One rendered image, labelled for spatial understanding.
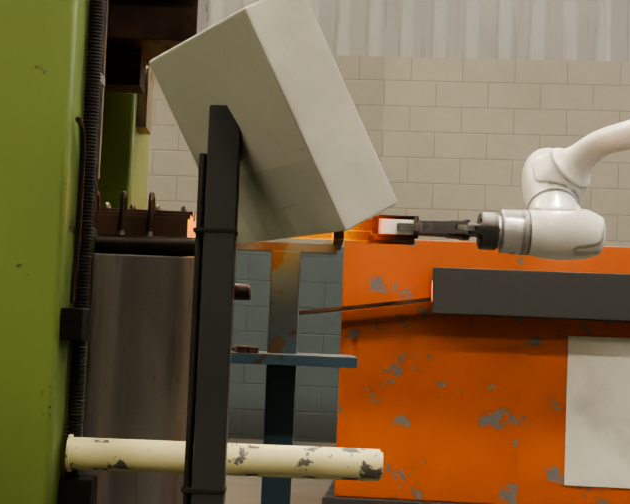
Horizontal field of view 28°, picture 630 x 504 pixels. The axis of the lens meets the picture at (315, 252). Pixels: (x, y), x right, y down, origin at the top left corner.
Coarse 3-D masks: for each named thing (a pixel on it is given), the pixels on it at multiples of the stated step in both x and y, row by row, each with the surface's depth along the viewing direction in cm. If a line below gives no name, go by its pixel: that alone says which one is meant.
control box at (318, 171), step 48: (288, 0) 143; (192, 48) 157; (240, 48) 146; (288, 48) 143; (192, 96) 164; (240, 96) 152; (288, 96) 143; (336, 96) 145; (192, 144) 171; (288, 144) 147; (336, 144) 145; (240, 192) 165; (288, 192) 153; (336, 192) 145; (384, 192) 148; (240, 240) 173
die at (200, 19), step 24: (120, 0) 205; (144, 0) 205; (168, 0) 205; (192, 0) 205; (120, 24) 205; (144, 24) 205; (168, 24) 205; (192, 24) 205; (120, 48) 212; (144, 48) 212; (168, 48) 211
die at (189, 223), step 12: (96, 216) 203; (108, 216) 203; (132, 216) 203; (144, 216) 203; (156, 216) 207; (168, 216) 207; (180, 216) 207; (192, 216) 213; (96, 228) 202; (108, 228) 202; (132, 228) 203; (144, 228) 203; (156, 228) 203; (168, 228) 203; (180, 228) 203; (192, 228) 213; (96, 252) 202
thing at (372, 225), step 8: (376, 216) 247; (384, 216) 248; (392, 216) 248; (400, 216) 248; (408, 216) 248; (416, 216) 248; (360, 224) 248; (368, 224) 248; (376, 224) 247; (376, 232) 247
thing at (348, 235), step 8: (344, 232) 272; (352, 232) 272; (360, 232) 272; (368, 232) 271; (352, 240) 274; (360, 240) 273; (368, 240) 271; (376, 240) 272; (384, 240) 272; (392, 240) 272; (400, 240) 272; (408, 240) 273
